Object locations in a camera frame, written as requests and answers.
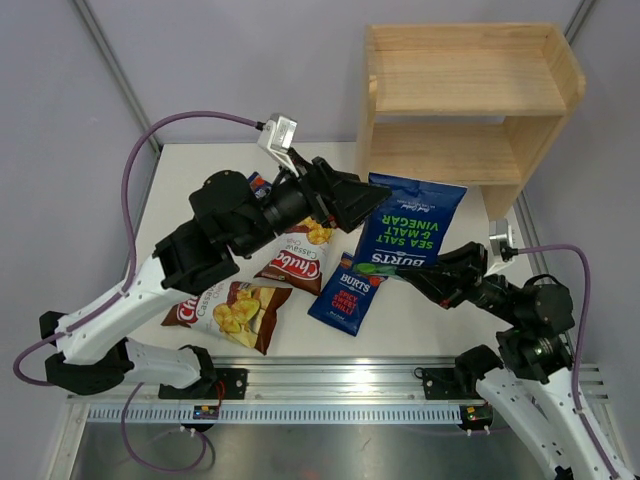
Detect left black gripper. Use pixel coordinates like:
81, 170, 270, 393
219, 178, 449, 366
234, 147, 391, 258

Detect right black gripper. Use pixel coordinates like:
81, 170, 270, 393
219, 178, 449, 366
398, 239, 525, 326

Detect blue Burts sea salt bag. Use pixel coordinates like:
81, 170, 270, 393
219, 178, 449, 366
352, 172, 467, 276

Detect blue Burts chilli bag front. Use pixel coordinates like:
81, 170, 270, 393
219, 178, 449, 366
308, 252, 386, 337

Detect blue burts chilli bag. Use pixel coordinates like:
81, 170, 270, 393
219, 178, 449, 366
248, 172, 272, 199
308, 252, 386, 337

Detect blue Burts chilli bag back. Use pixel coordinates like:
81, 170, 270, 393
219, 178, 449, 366
248, 172, 272, 199

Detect Chuba cassava chips bag front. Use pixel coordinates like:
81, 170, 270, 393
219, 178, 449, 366
161, 281, 292, 355

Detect chuba cassava chips bag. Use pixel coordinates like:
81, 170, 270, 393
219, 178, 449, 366
161, 281, 292, 355
254, 217, 334, 296

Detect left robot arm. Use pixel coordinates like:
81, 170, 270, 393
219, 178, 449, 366
39, 150, 391, 399

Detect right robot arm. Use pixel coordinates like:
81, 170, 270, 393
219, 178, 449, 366
396, 240, 635, 479

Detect Chuba cassava chips bag upright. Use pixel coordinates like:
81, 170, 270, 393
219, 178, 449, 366
254, 217, 334, 296

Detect wooden two-tier shelf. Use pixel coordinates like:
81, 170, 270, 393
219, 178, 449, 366
355, 23, 586, 220

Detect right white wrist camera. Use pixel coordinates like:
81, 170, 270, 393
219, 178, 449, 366
486, 218, 514, 276

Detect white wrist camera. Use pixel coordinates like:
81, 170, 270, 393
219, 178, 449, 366
257, 113, 299, 177
486, 218, 514, 276

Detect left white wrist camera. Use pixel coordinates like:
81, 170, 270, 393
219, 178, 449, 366
257, 113, 299, 177

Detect white slotted cable duct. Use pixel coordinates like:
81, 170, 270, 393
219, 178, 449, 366
88, 403, 462, 425

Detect aluminium mounting rail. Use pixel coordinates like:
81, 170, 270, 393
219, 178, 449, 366
67, 354, 609, 406

